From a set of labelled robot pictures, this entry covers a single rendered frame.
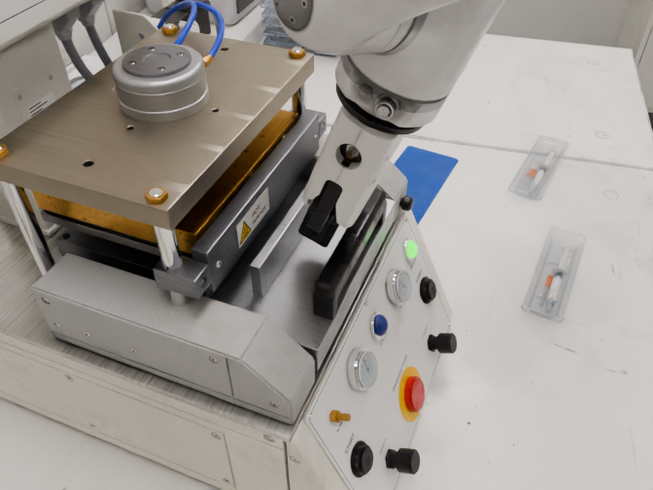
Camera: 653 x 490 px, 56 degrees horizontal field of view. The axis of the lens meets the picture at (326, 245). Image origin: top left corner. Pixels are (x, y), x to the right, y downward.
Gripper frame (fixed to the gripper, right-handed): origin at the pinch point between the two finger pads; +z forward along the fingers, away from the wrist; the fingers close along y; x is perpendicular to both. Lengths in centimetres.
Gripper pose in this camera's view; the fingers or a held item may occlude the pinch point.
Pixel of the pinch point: (321, 223)
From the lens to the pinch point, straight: 58.0
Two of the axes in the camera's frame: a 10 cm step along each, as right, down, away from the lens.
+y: 3.8, -6.3, 6.8
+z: -3.2, 6.0, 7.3
